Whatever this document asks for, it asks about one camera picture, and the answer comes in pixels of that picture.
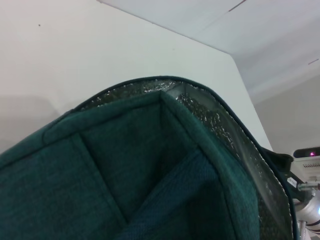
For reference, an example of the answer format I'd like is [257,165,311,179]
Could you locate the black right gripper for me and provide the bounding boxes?
[259,146,302,200]

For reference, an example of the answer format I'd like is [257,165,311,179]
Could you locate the dark teal lunch bag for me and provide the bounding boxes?
[0,74,296,240]

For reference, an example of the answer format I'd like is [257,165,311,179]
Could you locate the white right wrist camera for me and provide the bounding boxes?
[292,147,320,185]

